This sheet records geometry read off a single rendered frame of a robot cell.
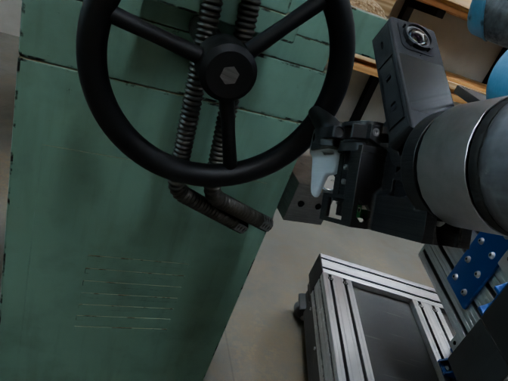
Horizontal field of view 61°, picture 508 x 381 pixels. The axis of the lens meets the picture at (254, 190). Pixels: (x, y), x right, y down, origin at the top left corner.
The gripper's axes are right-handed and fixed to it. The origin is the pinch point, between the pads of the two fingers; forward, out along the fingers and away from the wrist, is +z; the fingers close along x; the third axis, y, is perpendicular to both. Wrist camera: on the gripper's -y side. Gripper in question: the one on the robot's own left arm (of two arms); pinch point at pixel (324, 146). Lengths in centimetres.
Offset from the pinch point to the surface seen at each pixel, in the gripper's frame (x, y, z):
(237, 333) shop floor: 18, 48, 75
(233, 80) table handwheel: -10.5, -4.9, 1.0
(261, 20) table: -6.7, -14.3, 8.2
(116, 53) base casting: -22.9, -9.6, 20.4
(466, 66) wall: 229, -116, 248
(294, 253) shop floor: 47, 29, 113
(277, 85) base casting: 0.7, -10.5, 21.8
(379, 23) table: 13.6, -21.9, 16.4
